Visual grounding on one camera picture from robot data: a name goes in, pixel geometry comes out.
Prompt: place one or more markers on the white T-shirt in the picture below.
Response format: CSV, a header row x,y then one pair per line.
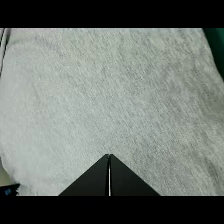
x,y
110,100

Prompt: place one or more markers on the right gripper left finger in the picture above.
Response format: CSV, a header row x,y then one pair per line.
x,y
91,180

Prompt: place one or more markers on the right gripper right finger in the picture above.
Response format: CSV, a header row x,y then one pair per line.
x,y
128,181

